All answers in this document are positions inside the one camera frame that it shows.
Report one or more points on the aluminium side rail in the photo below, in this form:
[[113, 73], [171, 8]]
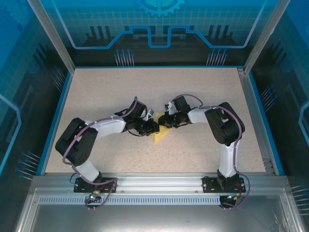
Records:
[[249, 96]]

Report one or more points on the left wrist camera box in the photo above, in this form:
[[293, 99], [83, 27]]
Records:
[[150, 114]]

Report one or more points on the power connector with LED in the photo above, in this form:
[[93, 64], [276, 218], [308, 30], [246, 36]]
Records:
[[94, 194], [234, 197]]

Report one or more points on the aluminium frame rail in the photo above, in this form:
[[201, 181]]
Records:
[[157, 183]]

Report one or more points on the yellow cloth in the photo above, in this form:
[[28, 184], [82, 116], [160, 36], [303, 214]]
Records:
[[159, 137]]

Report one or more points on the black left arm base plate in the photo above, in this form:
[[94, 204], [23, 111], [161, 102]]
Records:
[[79, 188]]

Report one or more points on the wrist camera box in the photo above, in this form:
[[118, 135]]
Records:
[[150, 114], [169, 107]]

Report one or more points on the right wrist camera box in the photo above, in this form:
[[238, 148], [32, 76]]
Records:
[[169, 107]]

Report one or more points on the grey metal tray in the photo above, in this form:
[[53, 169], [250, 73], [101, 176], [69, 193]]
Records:
[[157, 220]]

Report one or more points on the aluminium corner post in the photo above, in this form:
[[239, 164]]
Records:
[[263, 36], [56, 42]]

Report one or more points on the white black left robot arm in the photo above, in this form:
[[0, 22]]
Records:
[[88, 170]]

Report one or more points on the blue table edge strip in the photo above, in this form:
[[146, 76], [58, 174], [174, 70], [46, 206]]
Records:
[[256, 96], [56, 120]]

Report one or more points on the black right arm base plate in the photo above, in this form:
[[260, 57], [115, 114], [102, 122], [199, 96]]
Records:
[[208, 186]]

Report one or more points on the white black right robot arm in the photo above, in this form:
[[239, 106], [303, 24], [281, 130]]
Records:
[[227, 162]]

